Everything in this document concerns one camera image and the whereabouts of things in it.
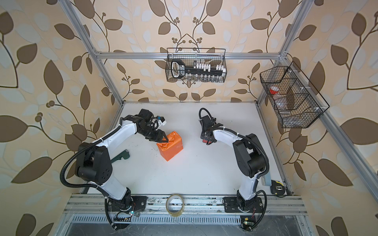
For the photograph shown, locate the light blue phone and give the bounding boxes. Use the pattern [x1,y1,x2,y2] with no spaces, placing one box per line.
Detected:
[260,172,272,187]

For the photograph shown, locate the side black wire basket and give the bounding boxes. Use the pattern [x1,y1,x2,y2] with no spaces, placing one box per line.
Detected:
[259,62,330,128]

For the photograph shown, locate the clear tape roll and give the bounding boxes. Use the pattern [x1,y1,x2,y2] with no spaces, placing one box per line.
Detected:
[165,194,185,217]

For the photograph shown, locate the back black wire basket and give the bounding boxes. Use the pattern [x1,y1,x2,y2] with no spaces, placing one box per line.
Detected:
[164,47,227,83]

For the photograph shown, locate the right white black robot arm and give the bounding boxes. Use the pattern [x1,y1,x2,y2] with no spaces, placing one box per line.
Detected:
[198,108,270,232]

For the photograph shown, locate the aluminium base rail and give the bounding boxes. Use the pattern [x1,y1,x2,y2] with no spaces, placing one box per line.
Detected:
[63,194,308,216]

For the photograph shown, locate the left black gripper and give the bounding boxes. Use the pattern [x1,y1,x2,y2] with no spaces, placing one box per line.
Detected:
[138,125,169,143]

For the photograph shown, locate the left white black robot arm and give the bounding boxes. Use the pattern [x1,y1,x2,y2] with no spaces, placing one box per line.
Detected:
[60,109,168,231]

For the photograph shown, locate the black socket set rail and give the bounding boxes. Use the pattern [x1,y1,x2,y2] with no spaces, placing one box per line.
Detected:
[168,59,227,79]

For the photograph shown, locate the green utility knife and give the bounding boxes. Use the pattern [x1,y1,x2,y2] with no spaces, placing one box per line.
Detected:
[111,149,130,163]

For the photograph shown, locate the yellow orange wrapping paper sheet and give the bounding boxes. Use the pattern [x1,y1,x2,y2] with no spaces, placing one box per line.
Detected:
[157,131,184,161]

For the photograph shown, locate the black yellow tape measure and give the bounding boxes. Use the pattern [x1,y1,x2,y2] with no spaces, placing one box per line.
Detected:
[270,181,285,197]

